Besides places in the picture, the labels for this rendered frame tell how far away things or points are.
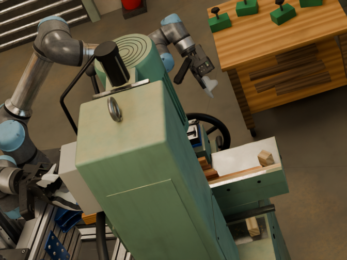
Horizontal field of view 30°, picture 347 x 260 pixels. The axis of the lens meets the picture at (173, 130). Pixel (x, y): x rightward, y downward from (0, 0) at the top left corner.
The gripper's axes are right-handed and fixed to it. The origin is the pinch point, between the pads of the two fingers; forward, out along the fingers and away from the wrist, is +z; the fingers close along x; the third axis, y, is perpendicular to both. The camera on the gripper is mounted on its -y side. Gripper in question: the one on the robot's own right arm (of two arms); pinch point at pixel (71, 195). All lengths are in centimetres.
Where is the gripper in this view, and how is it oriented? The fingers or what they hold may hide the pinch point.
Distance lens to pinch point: 174.0
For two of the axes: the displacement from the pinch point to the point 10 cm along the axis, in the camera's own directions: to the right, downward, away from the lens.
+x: 3.5, 6.5, 6.8
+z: 8.6, 0.6, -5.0
